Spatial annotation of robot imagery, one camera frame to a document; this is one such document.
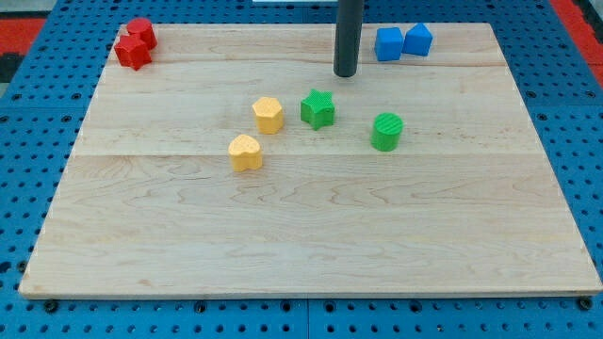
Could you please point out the red cylinder block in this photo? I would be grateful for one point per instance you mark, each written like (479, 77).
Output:
(143, 28)

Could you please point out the yellow hexagon block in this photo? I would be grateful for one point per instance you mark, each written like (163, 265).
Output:
(268, 115)

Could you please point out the red star block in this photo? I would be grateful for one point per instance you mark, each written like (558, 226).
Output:
(132, 51)

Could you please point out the blue triangle block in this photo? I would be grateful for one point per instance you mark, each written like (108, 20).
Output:
(418, 41)

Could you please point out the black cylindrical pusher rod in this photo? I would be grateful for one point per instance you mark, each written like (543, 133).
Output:
(348, 30)

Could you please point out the green star block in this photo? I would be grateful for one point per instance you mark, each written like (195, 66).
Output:
(318, 109)

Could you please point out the wooden board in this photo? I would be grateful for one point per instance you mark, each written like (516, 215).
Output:
(467, 205)

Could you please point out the yellow heart block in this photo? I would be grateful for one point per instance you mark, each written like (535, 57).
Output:
(245, 153)

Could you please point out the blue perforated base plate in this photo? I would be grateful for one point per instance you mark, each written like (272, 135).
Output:
(47, 99)

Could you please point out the green cylinder block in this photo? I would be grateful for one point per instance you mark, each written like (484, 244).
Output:
(386, 130)

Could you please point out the blue cube block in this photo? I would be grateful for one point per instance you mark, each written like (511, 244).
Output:
(388, 44)

